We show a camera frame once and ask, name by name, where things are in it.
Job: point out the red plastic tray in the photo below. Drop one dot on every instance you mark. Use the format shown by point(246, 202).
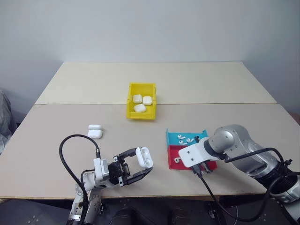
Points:
point(172, 154)

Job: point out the white earbud case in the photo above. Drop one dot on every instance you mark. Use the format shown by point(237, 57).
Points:
point(144, 158)
point(140, 108)
point(94, 133)
point(147, 101)
point(137, 98)

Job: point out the grey striped fabric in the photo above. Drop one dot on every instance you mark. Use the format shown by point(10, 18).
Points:
point(4, 122)

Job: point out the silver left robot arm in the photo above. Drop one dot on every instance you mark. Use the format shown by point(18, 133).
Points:
point(91, 201)

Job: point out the blue plastic tray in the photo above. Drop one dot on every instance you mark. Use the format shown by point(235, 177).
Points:
point(173, 139)

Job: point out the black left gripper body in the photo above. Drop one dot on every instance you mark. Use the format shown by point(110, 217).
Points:
point(117, 172)

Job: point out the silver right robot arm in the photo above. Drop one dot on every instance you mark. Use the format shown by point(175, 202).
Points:
point(248, 150)

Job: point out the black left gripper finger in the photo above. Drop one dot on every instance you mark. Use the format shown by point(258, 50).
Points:
point(139, 175)
point(127, 154)

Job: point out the closed white earbud case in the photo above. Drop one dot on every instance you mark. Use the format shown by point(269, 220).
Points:
point(137, 98)
point(140, 108)
point(147, 101)

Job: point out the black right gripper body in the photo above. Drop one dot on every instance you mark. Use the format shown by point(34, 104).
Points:
point(207, 167)

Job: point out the dark rounded shape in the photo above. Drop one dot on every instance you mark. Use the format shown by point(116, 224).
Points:
point(179, 216)
point(123, 216)

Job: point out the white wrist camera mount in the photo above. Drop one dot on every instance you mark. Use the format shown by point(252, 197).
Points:
point(193, 152)
point(101, 170)

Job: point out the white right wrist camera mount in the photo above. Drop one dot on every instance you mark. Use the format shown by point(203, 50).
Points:
point(193, 152)

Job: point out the yellow plastic bin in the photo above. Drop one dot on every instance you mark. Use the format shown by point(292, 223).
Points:
point(140, 116)

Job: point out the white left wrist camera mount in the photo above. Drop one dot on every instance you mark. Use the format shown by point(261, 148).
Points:
point(101, 170)

